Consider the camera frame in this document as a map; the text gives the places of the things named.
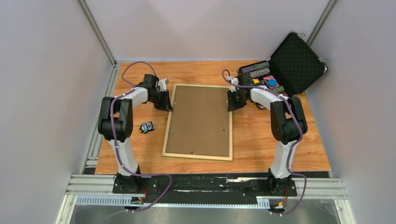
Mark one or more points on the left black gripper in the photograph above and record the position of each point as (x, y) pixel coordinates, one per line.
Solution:
(166, 105)

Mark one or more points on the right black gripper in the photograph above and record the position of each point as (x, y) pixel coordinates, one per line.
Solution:
(233, 105)

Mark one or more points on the wooden picture frame green trim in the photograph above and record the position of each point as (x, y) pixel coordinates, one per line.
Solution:
(198, 156)

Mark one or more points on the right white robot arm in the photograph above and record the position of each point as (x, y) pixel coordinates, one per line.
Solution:
(287, 119)

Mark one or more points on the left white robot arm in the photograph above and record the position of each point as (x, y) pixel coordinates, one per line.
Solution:
(115, 123)

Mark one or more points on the small blue owl toy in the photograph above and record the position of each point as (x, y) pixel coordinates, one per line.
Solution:
(146, 127)

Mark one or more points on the blue dealer button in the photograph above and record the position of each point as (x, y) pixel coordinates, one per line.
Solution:
(272, 83)

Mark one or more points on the blue yellow chip row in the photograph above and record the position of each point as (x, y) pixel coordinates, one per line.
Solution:
(259, 73)

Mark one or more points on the green poker chip row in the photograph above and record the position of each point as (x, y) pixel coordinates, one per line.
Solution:
(278, 89)

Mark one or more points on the top blue green chip row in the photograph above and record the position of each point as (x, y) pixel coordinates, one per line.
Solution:
(254, 67)

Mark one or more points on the black poker chip case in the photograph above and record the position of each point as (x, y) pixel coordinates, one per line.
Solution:
(295, 65)

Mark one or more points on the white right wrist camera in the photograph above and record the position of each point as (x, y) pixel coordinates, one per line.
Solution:
(234, 83)

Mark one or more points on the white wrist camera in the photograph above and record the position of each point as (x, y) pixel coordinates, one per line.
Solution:
(162, 85)
(234, 83)

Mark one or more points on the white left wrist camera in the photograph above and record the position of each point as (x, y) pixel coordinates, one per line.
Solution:
(162, 85)

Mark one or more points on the black mounting base rail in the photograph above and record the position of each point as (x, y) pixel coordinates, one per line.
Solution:
(202, 191)

